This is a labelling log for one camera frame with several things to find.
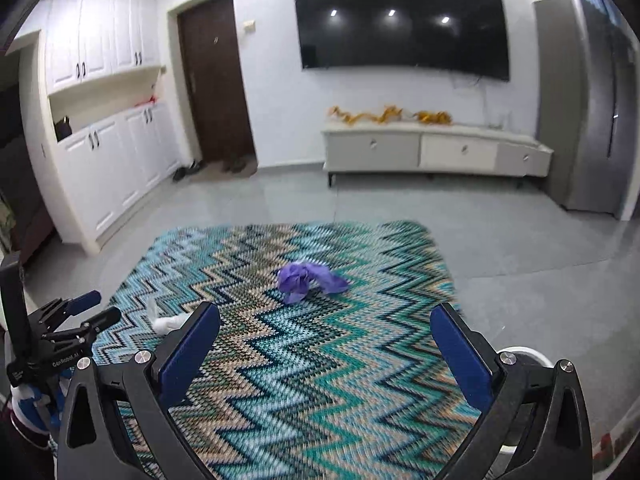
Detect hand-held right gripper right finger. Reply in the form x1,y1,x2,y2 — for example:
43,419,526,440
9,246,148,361
430,302,593,480

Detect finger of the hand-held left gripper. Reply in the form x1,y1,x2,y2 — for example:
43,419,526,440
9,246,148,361
30,290,102,328
42,306,122,347

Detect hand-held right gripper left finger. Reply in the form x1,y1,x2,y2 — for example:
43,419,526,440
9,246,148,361
56,301,222,480

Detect white round trash bin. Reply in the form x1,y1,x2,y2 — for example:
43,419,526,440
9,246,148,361
495,346,555,463

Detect purple glove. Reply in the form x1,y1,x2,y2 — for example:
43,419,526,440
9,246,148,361
277,261,350,306

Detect white crumpled tissue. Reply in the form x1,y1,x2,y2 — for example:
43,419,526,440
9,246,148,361
147,297,193,336

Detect zigzag patterned rug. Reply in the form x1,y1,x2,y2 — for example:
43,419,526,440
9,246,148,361
47,220,483,480

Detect dark wooden cabinet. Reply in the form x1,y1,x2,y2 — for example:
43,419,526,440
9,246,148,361
0,50,56,267

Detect white shoe cabinet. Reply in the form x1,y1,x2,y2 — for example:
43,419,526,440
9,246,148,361
40,0,182,256

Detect black shoes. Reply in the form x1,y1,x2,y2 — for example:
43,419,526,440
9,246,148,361
172,160,206,183

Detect white television cabinet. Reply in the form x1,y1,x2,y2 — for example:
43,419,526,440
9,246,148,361
321,119,553,187

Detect dark brown door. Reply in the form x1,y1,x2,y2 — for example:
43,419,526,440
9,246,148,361
177,0,258,168

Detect long golden garland piece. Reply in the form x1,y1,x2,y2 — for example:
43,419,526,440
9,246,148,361
327,106,381,125

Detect grey refrigerator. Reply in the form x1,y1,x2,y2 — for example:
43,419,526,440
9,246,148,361
534,0,640,221

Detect black television cables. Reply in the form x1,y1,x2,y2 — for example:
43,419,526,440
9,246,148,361
450,72,490,126

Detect black wall television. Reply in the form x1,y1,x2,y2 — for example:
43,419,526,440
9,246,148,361
291,0,511,82

